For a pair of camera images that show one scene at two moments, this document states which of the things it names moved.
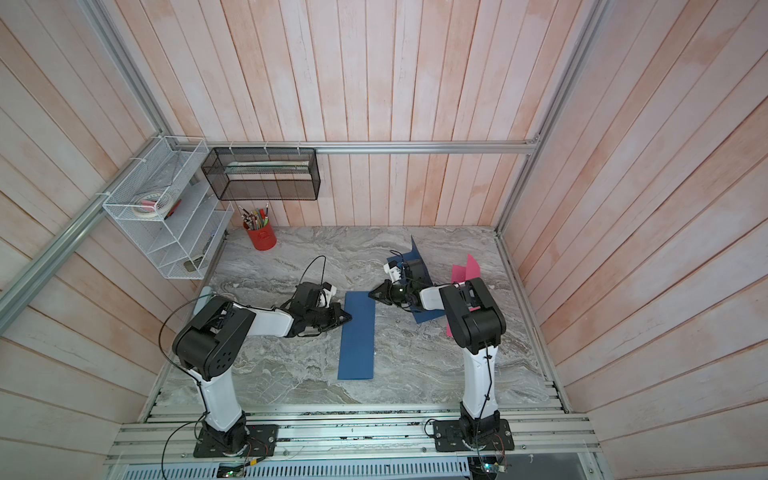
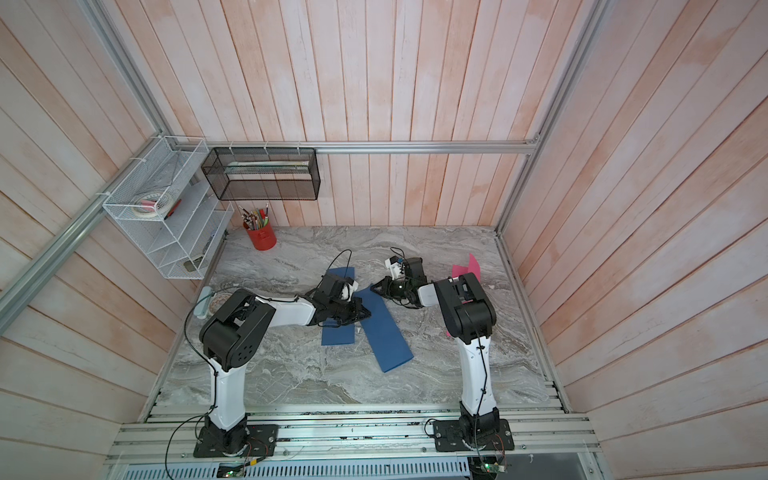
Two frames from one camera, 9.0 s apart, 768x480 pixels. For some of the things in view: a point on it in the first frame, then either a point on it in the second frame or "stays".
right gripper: x=386 y=289 stays
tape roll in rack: x=145 y=205 stays
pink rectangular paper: x=461 y=274 stays
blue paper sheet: x=357 y=345 to x=333 y=334
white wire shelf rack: x=164 y=207 stays
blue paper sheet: x=421 y=315 to x=382 y=331
